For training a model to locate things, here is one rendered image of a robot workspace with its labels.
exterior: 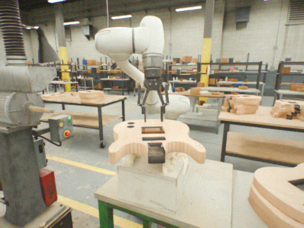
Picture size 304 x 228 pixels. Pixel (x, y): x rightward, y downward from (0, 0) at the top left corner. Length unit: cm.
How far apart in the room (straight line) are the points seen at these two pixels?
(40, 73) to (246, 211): 125
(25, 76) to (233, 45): 1125
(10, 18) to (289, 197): 159
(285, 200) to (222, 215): 24
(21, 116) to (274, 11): 1178
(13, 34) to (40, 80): 30
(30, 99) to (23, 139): 36
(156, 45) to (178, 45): 1156
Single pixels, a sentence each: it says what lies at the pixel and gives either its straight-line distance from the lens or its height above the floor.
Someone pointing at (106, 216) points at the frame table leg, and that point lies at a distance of 109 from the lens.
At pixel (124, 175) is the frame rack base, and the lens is 87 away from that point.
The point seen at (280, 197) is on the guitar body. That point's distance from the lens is 94.
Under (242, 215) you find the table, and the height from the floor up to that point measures 90.
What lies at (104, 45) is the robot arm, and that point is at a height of 161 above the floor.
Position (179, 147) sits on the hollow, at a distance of 72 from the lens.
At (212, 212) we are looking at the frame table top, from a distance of 93.
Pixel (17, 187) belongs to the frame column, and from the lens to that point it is 184.
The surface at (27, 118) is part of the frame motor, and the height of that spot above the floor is 118.
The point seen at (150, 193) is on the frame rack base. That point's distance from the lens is 86.
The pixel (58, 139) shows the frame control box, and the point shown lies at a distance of 172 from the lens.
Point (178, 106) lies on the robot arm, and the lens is 125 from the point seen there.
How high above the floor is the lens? 152
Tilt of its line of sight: 14 degrees down
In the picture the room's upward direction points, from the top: straight up
